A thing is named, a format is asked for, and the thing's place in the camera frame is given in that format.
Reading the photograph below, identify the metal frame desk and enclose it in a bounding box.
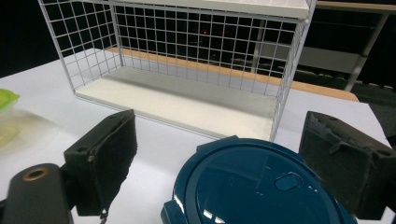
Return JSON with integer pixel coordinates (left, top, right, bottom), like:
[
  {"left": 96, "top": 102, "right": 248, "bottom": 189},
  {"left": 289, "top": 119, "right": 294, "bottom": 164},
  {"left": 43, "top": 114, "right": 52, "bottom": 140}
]
[{"left": 251, "top": 0, "right": 396, "bottom": 92}]

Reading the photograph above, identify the white table cover sheet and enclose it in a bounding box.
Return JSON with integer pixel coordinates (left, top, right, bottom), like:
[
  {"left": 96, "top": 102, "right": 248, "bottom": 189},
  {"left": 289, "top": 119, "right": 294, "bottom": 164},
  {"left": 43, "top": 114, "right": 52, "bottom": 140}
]
[{"left": 0, "top": 49, "right": 391, "bottom": 224}]

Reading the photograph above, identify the white wire shelf rack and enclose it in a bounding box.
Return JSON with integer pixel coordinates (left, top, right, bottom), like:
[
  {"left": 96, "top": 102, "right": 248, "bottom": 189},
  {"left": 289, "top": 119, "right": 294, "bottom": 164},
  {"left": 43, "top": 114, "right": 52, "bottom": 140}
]
[{"left": 36, "top": 0, "right": 318, "bottom": 143}]

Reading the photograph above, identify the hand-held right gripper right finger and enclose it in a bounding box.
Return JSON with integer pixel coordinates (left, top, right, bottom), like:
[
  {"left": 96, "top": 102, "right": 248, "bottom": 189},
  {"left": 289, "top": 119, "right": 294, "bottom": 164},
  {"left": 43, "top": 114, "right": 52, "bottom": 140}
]
[{"left": 298, "top": 110, "right": 396, "bottom": 221}]

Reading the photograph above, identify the round green lidded container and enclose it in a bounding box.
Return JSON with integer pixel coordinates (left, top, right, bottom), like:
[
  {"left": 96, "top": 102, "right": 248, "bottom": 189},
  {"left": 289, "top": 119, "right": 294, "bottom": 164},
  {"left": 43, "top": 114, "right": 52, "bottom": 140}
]
[{"left": 0, "top": 88, "right": 21, "bottom": 148}]

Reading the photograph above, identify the round container with blue lid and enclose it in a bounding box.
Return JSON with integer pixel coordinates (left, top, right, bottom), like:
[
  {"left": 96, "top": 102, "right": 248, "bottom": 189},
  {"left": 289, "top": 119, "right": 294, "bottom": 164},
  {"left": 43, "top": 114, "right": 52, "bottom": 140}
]
[{"left": 160, "top": 134, "right": 359, "bottom": 224}]

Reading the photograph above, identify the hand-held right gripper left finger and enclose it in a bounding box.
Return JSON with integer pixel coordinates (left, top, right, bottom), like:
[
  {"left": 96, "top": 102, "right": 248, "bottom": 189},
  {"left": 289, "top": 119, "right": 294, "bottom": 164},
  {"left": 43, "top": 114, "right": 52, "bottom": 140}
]
[{"left": 63, "top": 108, "right": 138, "bottom": 218}]

